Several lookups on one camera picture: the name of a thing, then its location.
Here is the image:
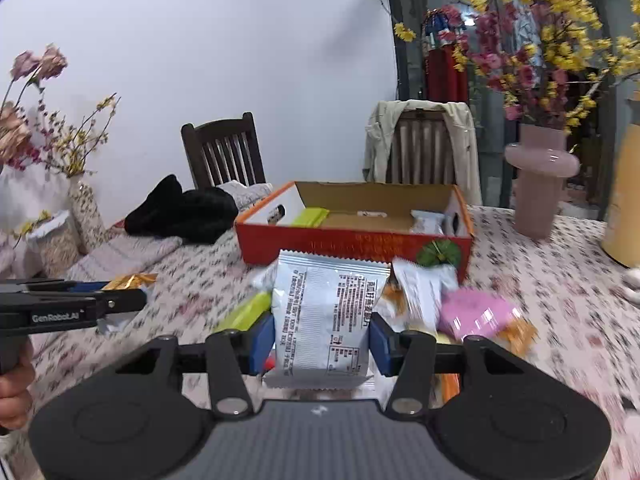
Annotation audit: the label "patterned slim vase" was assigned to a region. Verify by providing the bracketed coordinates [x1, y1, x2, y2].
[67, 175, 106, 254]

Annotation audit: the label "chair with beige jacket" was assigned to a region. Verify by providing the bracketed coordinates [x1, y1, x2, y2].
[363, 100, 484, 207]

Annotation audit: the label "brown wooden chair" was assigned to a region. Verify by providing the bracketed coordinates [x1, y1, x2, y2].
[385, 100, 458, 186]

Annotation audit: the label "floral seat cushion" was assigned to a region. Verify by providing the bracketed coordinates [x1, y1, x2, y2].
[217, 182, 274, 211]

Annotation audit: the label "black cloth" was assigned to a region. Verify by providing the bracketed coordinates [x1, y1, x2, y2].
[124, 175, 240, 245]

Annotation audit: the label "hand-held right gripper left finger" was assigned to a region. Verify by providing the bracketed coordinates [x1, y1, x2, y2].
[115, 313, 277, 420]

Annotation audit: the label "lime green snack packet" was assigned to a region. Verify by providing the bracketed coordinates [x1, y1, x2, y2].
[212, 290, 274, 334]

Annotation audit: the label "yellow thermos jug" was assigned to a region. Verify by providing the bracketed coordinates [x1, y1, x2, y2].
[601, 91, 640, 269]

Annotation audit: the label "white orange snack packet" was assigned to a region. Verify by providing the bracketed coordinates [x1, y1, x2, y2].
[391, 257, 459, 334]

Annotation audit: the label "gold white snack packet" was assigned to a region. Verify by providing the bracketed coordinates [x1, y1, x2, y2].
[97, 272, 159, 335]

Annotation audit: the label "pink snack packet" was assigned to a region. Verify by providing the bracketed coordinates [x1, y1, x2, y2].
[439, 287, 524, 341]

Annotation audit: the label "white silver snack packet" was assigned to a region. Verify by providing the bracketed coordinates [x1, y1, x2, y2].
[262, 249, 392, 392]

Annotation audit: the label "pink vase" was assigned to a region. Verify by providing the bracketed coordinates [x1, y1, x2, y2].
[504, 124, 581, 240]

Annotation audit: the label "yellow and pink flower branches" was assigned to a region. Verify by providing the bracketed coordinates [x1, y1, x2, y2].
[390, 0, 640, 132]

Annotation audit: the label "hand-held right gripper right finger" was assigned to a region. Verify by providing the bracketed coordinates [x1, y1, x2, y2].
[368, 313, 527, 421]

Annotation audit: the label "pink striped cloth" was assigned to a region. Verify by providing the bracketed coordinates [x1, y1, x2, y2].
[0, 232, 184, 287]

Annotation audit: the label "person's left hand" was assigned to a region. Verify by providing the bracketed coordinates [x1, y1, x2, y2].
[0, 359, 37, 431]

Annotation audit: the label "white grey snack packet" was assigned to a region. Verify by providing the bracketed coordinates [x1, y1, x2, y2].
[410, 210, 447, 236]

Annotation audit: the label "dark wooden chair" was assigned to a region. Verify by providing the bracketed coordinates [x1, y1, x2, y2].
[181, 112, 267, 192]

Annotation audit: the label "red hanging cloth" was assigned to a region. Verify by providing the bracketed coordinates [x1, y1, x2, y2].
[422, 7, 471, 104]

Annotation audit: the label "white gloves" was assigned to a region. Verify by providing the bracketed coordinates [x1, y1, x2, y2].
[622, 267, 640, 304]

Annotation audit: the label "orange cardboard box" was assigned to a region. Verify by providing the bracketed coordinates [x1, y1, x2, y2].
[235, 181, 475, 281]

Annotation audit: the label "white paper bag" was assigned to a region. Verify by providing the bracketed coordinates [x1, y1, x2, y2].
[25, 210, 84, 277]

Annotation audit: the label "pale pink flower branches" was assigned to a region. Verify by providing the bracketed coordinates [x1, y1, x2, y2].
[0, 44, 121, 179]

